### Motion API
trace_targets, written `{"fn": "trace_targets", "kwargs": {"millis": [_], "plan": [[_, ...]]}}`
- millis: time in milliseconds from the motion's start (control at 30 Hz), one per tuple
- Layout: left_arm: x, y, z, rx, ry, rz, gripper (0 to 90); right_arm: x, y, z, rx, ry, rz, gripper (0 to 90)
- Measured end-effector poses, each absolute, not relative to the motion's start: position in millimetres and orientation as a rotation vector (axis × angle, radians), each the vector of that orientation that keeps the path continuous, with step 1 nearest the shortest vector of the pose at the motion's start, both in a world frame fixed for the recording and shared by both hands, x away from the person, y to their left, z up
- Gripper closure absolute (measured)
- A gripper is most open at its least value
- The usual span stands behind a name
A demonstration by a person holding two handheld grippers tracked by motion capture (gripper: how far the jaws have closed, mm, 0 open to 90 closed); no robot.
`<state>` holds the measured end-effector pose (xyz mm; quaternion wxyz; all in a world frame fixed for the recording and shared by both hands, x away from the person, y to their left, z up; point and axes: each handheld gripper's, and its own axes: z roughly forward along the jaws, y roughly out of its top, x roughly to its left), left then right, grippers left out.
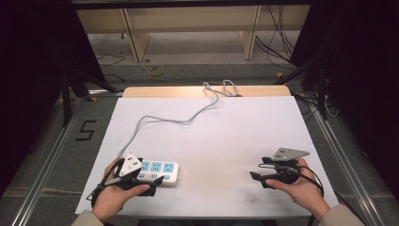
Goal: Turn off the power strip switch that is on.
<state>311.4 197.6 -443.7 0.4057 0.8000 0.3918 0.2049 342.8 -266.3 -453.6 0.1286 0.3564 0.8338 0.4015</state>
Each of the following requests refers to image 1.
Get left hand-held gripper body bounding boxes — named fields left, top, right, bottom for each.
left=116, top=153, right=144, bottom=191

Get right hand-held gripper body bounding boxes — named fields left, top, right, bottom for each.
left=261, top=147, right=311, bottom=186

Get white power strip blue sockets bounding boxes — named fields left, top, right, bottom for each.
left=136, top=160, right=183, bottom=187

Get person's right hand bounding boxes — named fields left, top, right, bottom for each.
left=265, top=157, right=331, bottom=220

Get person's left hand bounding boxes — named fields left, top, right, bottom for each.
left=91, top=157, right=151, bottom=224

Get white board sheet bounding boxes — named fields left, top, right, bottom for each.
left=74, top=95, right=340, bottom=218

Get wooden table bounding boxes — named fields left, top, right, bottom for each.
left=121, top=85, right=293, bottom=99

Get black metal stand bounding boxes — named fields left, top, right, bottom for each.
left=60, top=66, right=124, bottom=128
left=273, top=56, right=329, bottom=121

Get black curtain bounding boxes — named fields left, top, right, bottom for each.
left=289, top=0, right=399, bottom=202
left=0, top=0, right=106, bottom=197

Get aluminium floor rail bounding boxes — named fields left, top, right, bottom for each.
left=310, top=103, right=378, bottom=226
left=11, top=96, right=87, bottom=226

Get grey power strip cable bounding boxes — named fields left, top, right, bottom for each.
left=117, top=79, right=240, bottom=160

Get white thin cable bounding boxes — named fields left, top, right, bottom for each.
left=323, top=93, right=341, bottom=119

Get yellow cable coil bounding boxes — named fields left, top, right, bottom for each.
left=147, top=64, right=165, bottom=78

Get thin black floor cable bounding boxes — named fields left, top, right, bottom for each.
left=96, top=51, right=127, bottom=83

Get bundle of black hanging cables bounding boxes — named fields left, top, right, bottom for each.
left=254, top=4, right=296, bottom=64

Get wooden bench frame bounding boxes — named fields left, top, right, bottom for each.
left=75, top=4, right=312, bottom=64

